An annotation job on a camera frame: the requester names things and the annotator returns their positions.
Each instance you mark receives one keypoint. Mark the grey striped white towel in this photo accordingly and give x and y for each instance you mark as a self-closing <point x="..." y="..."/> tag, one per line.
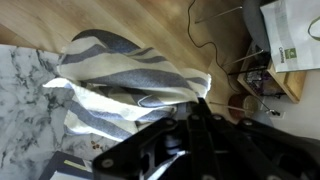
<point x="133" y="76"/>

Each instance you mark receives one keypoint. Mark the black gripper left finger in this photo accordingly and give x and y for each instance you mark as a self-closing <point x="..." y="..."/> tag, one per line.
<point x="133" y="150"/>

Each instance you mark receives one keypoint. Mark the white wall outlet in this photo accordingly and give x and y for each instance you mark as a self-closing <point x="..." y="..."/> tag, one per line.
<point x="277" y="114"/>

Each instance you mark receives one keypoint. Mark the wooden crate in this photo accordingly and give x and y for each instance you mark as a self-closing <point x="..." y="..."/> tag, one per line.
<point x="293" y="83"/>

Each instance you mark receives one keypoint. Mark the white paper shopping bag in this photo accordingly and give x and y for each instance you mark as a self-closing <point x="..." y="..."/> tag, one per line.
<point x="296" y="33"/>

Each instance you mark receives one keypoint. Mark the round marble table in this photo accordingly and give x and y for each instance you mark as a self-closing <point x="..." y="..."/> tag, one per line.
<point x="255" y="20"/>

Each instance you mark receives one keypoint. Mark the blue cardboard box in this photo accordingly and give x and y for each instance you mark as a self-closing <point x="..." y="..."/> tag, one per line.
<point x="60" y="166"/>

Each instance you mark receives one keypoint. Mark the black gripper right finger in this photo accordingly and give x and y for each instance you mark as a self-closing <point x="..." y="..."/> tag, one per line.
<point x="260" y="150"/>

